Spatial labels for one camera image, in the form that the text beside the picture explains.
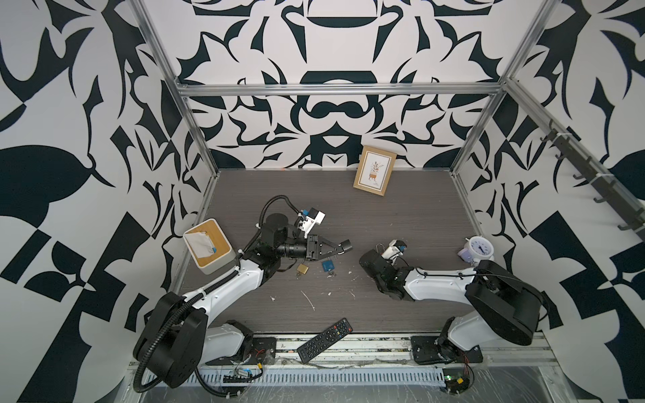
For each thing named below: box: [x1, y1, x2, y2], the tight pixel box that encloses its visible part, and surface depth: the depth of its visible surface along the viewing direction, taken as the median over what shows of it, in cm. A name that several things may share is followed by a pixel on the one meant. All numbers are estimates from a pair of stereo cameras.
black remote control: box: [296, 318, 354, 365], surface depth 77 cm
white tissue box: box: [183, 218, 237, 276], surface depth 93 cm
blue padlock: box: [321, 259, 336, 276], surface depth 92 cm
